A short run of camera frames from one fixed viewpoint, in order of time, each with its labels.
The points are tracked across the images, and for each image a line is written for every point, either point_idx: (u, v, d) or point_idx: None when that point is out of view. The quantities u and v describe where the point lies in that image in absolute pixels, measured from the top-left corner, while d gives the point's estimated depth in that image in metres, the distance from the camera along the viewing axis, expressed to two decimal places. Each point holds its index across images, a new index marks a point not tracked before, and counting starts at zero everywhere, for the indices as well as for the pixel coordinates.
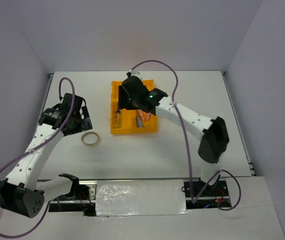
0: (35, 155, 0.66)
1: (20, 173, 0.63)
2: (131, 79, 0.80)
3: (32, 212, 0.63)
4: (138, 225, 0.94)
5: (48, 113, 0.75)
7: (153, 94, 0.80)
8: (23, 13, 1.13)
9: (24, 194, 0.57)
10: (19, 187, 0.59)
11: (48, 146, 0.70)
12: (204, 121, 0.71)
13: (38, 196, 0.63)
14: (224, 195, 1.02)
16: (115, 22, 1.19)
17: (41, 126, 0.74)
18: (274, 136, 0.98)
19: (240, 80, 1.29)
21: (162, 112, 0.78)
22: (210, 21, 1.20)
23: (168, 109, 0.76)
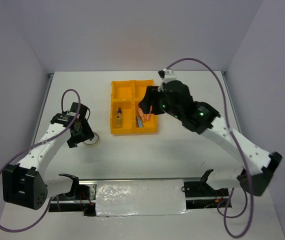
0: (47, 145, 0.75)
1: (32, 159, 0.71)
2: (181, 89, 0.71)
3: (36, 204, 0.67)
4: (138, 225, 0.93)
5: (59, 116, 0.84)
7: (203, 111, 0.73)
8: (23, 13, 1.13)
9: (34, 179, 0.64)
10: (30, 171, 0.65)
11: (59, 140, 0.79)
12: (261, 156, 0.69)
13: (43, 187, 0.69)
14: (224, 195, 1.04)
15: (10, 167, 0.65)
16: (116, 22, 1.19)
17: (52, 124, 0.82)
18: (275, 136, 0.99)
19: (240, 80, 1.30)
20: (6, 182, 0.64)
21: (213, 135, 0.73)
22: (210, 22, 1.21)
23: (223, 134, 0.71)
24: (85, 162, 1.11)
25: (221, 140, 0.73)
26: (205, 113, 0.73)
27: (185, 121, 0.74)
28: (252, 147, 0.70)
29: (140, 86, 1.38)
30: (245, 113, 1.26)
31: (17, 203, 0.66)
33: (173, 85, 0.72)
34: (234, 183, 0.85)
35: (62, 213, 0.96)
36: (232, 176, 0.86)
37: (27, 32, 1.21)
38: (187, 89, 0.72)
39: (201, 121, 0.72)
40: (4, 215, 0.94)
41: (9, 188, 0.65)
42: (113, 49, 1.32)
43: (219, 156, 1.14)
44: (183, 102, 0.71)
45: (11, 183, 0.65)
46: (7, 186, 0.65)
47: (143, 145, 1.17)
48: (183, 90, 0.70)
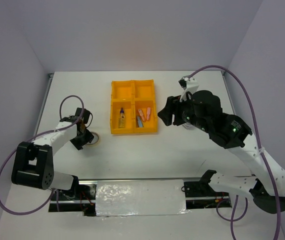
0: (58, 132, 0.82)
1: (45, 140, 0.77)
2: (211, 101, 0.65)
3: (44, 184, 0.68)
4: (137, 225, 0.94)
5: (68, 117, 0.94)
7: (236, 127, 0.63)
8: (23, 13, 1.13)
9: (47, 152, 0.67)
10: (43, 147, 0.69)
11: (67, 133, 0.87)
12: None
13: (51, 167, 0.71)
14: (224, 195, 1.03)
15: (24, 143, 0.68)
16: (116, 23, 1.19)
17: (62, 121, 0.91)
18: (275, 136, 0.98)
19: (241, 80, 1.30)
20: (18, 159, 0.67)
21: (241, 152, 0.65)
22: (210, 22, 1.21)
23: (253, 154, 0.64)
24: (85, 162, 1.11)
25: (249, 159, 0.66)
26: (237, 129, 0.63)
27: (213, 134, 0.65)
28: (280, 171, 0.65)
29: (140, 86, 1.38)
30: (246, 113, 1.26)
31: (25, 181, 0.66)
33: (203, 96, 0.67)
34: (241, 193, 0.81)
35: (62, 213, 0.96)
36: (242, 187, 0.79)
37: (27, 32, 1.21)
38: (217, 102, 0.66)
39: (231, 135, 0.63)
40: (4, 215, 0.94)
41: (20, 165, 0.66)
42: (113, 49, 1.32)
43: (219, 156, 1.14)
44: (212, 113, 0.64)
45: (23, 158, 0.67)
46: (18, 163, 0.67)
47: (143, 145, 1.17)
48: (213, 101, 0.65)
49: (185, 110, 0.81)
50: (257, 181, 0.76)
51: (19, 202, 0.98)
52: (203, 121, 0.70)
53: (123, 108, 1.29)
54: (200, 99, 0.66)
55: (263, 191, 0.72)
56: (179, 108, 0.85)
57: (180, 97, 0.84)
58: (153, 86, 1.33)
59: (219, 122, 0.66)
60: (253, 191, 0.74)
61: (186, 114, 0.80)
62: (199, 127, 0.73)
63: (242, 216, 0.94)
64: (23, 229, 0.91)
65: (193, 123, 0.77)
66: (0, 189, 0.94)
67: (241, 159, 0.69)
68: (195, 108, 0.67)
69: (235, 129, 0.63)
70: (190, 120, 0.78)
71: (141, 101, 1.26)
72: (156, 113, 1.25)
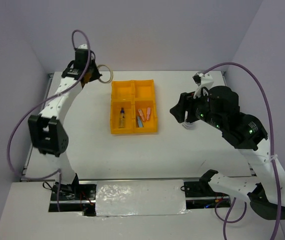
0: (63, 98, 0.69)
1: (51, 110, 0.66)
2: (228, 96, 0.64)
3: (61, 148, 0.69)
4: (137, 225, 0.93)
5: (69, 71, 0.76)
7: (253, 129, 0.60)
8: (23, 13, 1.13)
9: (56, 126, 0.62)
10: (52, 119, 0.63)
11: (73, 94, 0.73)
12: None
13: (65, 133, 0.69)
14: (224, 195, 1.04)
15: (34, 116, 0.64)
16: (116, 22, 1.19)
17: (64, 78, 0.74)
18: (275, 136, 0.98)
19: (241, 80, 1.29)
20: (31, 128, 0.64)
21: (252, 155, 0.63)
22: (211, 21, 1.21)
23: (264, 160, 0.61)
24: (85, 162, 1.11)
25: (258, 164, 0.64)
26: (254, 131, 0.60)
27: (226, 132, 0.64)
28: None
29: (140, 86, 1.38)
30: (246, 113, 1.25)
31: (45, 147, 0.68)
33: (220, 91, 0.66)
34: (240, 195, 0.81)
35: (61, 213, 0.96)
36: (241, 190, 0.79)
37: (27, 32, 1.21)
38: (235, 99, 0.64)
39: (247, 136, 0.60)
40: (4, 215, 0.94)
41: (35, 134, 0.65)
42: (113, 49, 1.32)
43: (219, 156, 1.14)
44: (228, 110, 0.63)
45: (36, 129, 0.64)
46: (33, 131, 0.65)
47: (143, 145, 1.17)
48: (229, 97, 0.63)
49: (199, 106, 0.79)
50: (257, 186, 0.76)
51: (18, 203, 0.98)
52: (218, 117, 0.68)
53: (123, 108, 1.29)
54: (217, 94, 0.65)
55: (261, 196, 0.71)
56: (192, 104, 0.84)
57: (194, 93, 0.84)
58: (153, 86, 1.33)
59: (234, 121, 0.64)
60: (251, 195, 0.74)
61: (199, 112, 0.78)
62: (213, 124, 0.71)
63: (242, 216, 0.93)
64: (22, 229, 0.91)
65: (206, 120, 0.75)
66: (0, 190, 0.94)
67: (249, 161, 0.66)
68: (211, 103, 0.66)
69: (252, 131, 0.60)
70: (204, 118, 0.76)
71: (141, 101, 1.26)
72: (156, 113, 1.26)
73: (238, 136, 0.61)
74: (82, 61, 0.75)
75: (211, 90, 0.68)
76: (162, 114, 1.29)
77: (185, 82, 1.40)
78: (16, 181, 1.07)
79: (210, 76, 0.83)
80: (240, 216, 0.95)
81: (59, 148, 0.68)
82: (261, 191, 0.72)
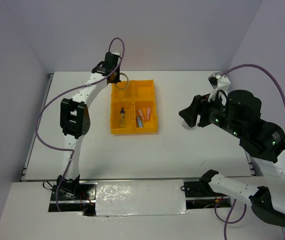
0: (91, 88, 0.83)
1: (81, 96, 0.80)
2: (251, 103, 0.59)
3: (83, 130, 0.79)
4: (137, 225, 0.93)
5: (98, 67, 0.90)
7: (276, 140, 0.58)
8: (24, 13, 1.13)
9: (83, 109, 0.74)
10: (80, 104, 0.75)
11: (99, 88, 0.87)
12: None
13: (88, 118, 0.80)
14: (224, 195, 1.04)
15: (66, 100, 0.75)
16: (116, 23, 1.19)
17: (93, 72, 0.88)
18: None
19: (241, 81, 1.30)
20: (63, 111, 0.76)
21: (269, 166, 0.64)
22: (211, 22, 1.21)
23: (280, 172, 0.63)
24: (85, 162, 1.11)
25: (274, 176, 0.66)
26: (276, 142, 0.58)
27: (245, 141, 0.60)
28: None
29: (140, 86, 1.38)
30: None
31: (70, 129, 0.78)
33: (241, 95, 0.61)
34: (240, 198, 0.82)
35: (61, 213, 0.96)
36: (242, 193, 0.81)
37: (27, 33, 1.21)
38: (259, 105, 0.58)
39: (269, 146, 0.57)
40: (4, 215, 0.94)
41: (64, 116, 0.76)
42: (114, 49, 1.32)
43: (219, 156, 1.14)
44: (249, 117, 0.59)
45: (66, 111, 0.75)
46: (63, 113, 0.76)
47: (143, 144, 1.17)
48: (253, 104, 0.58)
49: (214, 110, 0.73)
50: (259, 190, 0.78)
51: (18, 203, 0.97)
52: (236, 124, 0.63)
53: (123, 108, 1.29)
54: (238, 99, 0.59)
55: (263, 200, 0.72)
56: (206, 109, 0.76)
57: (209, 96, 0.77)
58: (153, 86, 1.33)
59: (254, 129, 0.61)
60: (253, 198, 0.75)
61: (214, 117, 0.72)
62: (229, 131, 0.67)
63: (242, 216, 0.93)
64: (22, 229, 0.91)
65: (222, 126, 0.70)
66: (0, 189, 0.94)
67: (263, 171, 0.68)
68: (231, 109, 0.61)
69: (274, 142, 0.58)
70: (219, 123, 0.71)
71: (141, 101, 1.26)
72: (156, 113, 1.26)
73: (259, 145, 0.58)
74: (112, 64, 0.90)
75: (231, 94, 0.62)
76: (162, 114, 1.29)
77: (185, 83, 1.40)
78: (16, 182, 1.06)
79: (227, 79, 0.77)
80: (241, 216, 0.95)
81: (81, 131, 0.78)
82: (263, 195, 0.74)
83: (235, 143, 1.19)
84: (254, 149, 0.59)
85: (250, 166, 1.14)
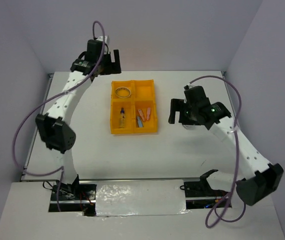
0: (70, 95, 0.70)
1: (58, 109, 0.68)
2: (197, 88, 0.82)
3: (68, 146, 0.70)
4: (137, 225, 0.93)
5: (78, 62, 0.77)
7: (216, 109, 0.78)
8: (23, 13, 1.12)
9: (62, 127, 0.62)
10: (57, 120, 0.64)
11: (80, 91, 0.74)
12: (261, 163, 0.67)
13: (71, 131, 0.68)
14: (224, 195, 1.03)
15: (40, 116, 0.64)
16: (115, 22, 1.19)
17: (72, 72, 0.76)
18: (274, 136, 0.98)
19: (240, 80, 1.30)
20: (39, 128, 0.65)
21: (220, 133, 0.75)
22: (211, 22, 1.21)
23: (227, 132, 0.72)
24: (85, 162, 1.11)
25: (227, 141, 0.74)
26: (216, 110, 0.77)
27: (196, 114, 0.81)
28: (254, 152, 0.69)
29: (140, 86, 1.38)
30: (244, 113, 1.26)
31: (52, 143, 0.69)
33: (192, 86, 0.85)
34: None
35: (62, 212, 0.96)
36: None
37: (27, 32, 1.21)
38: (202, 89, 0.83)
39: (211, 115, 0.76)
40: (4, 215, 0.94)
41: (42, 133, 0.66)
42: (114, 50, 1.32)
43: (219, 156, 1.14)
44: (196, 98, 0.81)
45: (43, 129, 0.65)
46: (41, 131, 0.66)
47: (143, 144, 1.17)
48: (196, 88, 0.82)
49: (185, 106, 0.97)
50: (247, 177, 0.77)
51: (18, 203, 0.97)
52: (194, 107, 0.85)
53: (123, 108, 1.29)
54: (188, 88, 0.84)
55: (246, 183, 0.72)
56: (182, 108, 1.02)
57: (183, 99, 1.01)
58: (153, 86, 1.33)
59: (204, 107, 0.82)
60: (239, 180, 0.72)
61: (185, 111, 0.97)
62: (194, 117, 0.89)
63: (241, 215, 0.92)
64: (22, 229, 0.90)
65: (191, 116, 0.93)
66: (0, 190, 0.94)
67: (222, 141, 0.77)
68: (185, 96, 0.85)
69: (214, 110, 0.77)
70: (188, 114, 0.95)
71: (141, 101, 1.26)
72: (156, 113, 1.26)
73: (206, 118, 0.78)
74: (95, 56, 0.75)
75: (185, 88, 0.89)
76: (162, 114, 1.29)
77: (185, 83, 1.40)
78: (16, 182, 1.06)
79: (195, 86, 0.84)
80: (240, 214, 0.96)
81: (67, 147, 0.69)
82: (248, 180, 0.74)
83: None
84: (204, 122, 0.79)
85: None
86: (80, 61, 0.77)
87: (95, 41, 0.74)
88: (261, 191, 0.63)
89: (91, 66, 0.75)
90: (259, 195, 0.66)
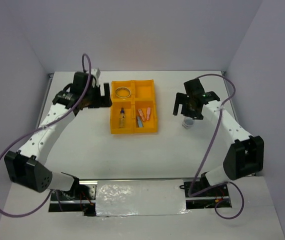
0: (48, 131, 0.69)
1: (32, 146, 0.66)
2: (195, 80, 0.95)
3: (41, 187, 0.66)
4: (137, 225, 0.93)
5: (61, 95, 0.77)
7: (206, 95, 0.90)
8: (23, 13, 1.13)
9: (34, 168, 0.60)
10: (30, 159, 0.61)
11: (60, 125, 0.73)
12: (242, 133, 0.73)
13: (46, 171, 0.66)
14: (224, 195, 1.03)
15: (12, 154, 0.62)
16: (116, 22, 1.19)
17: (54, 105, 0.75)
18: (274, 136, 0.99)
19: (240, 80, 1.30)
20: (9, 167, 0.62)
21: (209, 113, 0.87)
22: (210, 22, 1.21)
23: (213, 110, 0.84)
24: (85, 162, 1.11)
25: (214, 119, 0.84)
26: (206, 95, 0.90)
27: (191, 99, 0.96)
28: (237, 127, 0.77)
29: (140, 86, 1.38)
30: (244, 113, 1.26)
31: (22, 184, 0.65)
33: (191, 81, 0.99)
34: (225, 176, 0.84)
35: (62, 212, 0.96)
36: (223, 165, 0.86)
37: (27, 33, 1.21)
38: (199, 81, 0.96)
39: (201, 99, 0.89)
40: (4, 215, 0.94)
41: (12, 173, 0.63)
42: (114, 50, 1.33)
43: (219, 156, 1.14)
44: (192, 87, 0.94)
45: (13, 168, 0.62)
46: (11, 170, 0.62)
47: (143, 144, 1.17)
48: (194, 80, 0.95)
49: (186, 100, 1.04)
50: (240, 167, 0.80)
51: (18, 203, 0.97)
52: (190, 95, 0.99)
53: (123, 108, 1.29)
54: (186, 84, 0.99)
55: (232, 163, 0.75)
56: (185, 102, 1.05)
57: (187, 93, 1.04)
58: (153, 86, 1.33)
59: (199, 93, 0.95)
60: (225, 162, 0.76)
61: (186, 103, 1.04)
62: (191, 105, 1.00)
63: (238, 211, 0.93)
64: (22, 229, 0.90)
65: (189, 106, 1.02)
66: None
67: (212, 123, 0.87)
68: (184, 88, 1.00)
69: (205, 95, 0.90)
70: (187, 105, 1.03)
71: (141, 101, 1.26)
72: (156, 113, 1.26)
73: (198, 101, 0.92)
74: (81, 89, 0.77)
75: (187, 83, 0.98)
76: (162, 114, 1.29)
77: None
78: None
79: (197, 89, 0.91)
80: (237, 213, 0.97)
81: (39, 188, 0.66)
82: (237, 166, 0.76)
83: None
84: (197, 105, 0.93)
85: None
86: (64, 94, 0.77)
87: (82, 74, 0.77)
88: (241, 156, 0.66)
89: (75, 100, 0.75)
90: (241, 164, 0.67)
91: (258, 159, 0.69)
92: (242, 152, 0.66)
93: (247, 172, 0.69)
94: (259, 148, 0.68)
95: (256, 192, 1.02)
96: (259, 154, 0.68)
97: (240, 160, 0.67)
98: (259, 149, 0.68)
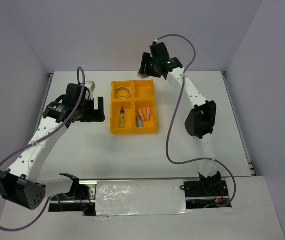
0: (38, 148, 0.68)
1: (22, 165, 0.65)
2: (160, 46, 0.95)
3: (33, 204, 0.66)
4: (137, 225, 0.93)
5: (53, 107, 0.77)
7: (171, 61, 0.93)
8: (23, 13, 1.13)
9: (25, 188, 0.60)
10: (21, 179, 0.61)
11: (51, 140, 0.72)
12: (201, 98, 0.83)
13: (39, 188, 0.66)
14: (224, 195, 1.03)
15: (2, 173, 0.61)
16: (115, 22, 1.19)
17: (45, 118, 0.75)
18: (273, 135, 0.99)
19: (239, 80, 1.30)
20: None
21: (172, 79, 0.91)
22: (211, 21, 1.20)
23: (177, 77, 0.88)
24: (85, 163, 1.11)
25: (176, 83, 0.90)
26: (171, 62, 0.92)
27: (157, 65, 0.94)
28: (197, 92, 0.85)
29: (140, 86, 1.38)
30: (244, 113, 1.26)
31: (15, 201, 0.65)
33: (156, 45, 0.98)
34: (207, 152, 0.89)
35: (63, 212, 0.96)
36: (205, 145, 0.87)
37: (27, 32, 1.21)
38: (164, 48, 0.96)
39: (166, 65, 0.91)
40: (4, 214, 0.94)
41: (3, 191, 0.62)
42: (114, 49, 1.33)
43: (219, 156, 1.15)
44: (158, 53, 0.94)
45: (4, 188, 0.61)
46: (2, 189, 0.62)
47: (143, 144, 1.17)
48: (160, 44, 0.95)
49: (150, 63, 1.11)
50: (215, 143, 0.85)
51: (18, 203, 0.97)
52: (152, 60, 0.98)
53: (123, 108, 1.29)
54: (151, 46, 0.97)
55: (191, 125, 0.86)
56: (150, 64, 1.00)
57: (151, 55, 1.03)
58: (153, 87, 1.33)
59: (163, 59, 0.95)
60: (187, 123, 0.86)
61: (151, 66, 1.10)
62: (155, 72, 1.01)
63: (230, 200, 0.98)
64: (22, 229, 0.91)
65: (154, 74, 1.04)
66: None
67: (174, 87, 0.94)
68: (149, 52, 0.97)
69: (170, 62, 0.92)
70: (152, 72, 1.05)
71: (140, 101, 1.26)
72: (156, 113, 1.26)
73: (163, 68, 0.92)
74: (74, 99, 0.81)
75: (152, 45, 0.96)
76: (162, 114, 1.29)
77: None
78: None
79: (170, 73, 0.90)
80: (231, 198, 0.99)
81: (31, 205, 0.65)
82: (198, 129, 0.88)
83: (234, 143, 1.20)
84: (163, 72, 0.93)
85: (250, 166, 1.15)
86: (55, 105, 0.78)
87: (74, 86, 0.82)
88: (198, 118, 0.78)
89: (67, 112, 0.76)
90: (198, 124, 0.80)
91: (212, 118, 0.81)
92: (199, 115, 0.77)
93: (204, 130, 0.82)
94: (213, 111, 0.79)
95: (256, 192, 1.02)
96: (212, 114, 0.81)
97: (198, 121, 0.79)
98: (213, 110, 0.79)
